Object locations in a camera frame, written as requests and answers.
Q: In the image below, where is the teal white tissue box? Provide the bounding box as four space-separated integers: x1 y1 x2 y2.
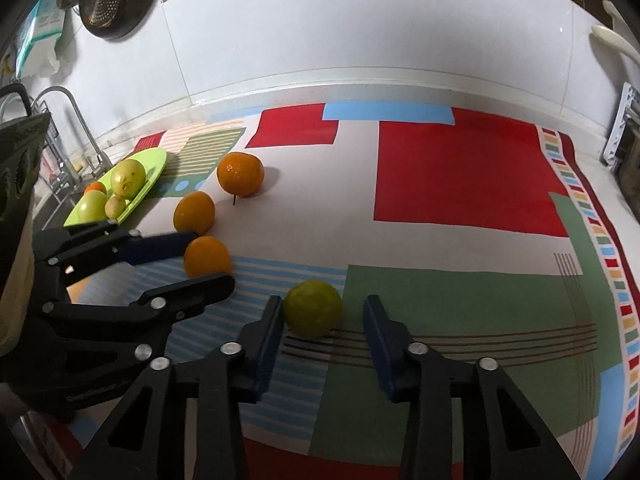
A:
15 0 68 76

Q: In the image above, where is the metal pot rack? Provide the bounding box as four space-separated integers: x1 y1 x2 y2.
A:
602 82 640 167

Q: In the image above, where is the black frying pan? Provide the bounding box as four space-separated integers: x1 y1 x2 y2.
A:
80 0 162 41

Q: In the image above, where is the colourful patchwork table cloth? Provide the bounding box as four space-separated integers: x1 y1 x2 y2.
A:
65 102 640 480

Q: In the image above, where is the chrome gooseneck faucet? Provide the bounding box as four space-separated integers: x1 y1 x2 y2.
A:
31 86 115 181

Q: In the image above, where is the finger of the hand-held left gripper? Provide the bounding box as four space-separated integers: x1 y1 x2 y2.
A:
32 219 200 283
40 272 236 361

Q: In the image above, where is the large yellow-green apple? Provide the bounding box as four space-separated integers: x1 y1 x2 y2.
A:
110 158 147 199

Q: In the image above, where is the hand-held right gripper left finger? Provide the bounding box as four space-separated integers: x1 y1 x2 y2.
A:
67 295 286 480

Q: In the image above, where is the green round plate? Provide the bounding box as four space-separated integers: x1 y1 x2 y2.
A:
63 147 168 227

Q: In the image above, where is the green tangerine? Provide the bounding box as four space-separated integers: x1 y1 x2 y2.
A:
283 280 344 338

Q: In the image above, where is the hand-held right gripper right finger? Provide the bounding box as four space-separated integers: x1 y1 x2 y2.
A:
362 294 583 480

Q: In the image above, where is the small orange tangerine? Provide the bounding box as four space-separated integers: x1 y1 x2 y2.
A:
173 191 216 236
183 236 233 279
216 151 265 197

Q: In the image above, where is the large green apple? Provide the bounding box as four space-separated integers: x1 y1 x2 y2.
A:
76 191 110 222

